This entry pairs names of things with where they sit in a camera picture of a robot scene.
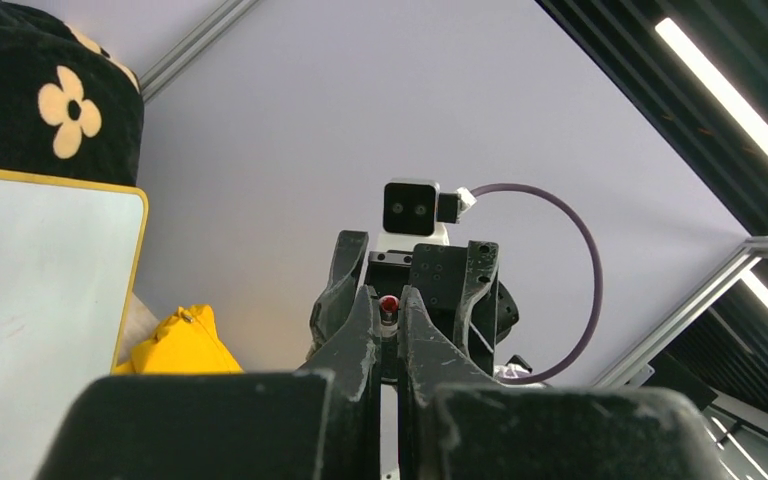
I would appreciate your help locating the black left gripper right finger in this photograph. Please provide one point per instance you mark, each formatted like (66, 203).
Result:
(456, 422)

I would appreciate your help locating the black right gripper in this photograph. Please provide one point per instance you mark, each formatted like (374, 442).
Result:
(455, 283)

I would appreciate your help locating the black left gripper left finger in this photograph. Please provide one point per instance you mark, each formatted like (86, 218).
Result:
(321, 421)

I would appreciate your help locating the white red capped marker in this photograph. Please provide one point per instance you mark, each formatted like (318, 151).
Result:
(389, 306)

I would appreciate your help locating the yellow framed whiteboard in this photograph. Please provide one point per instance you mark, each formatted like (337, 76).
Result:
(69, 251)

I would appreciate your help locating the yellow cloth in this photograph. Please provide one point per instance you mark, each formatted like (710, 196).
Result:
(185, 343)

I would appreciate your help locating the black floral pillow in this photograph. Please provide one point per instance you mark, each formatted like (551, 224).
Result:
(67, 107)

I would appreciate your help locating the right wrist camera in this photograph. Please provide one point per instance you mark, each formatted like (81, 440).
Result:
(416, 212)

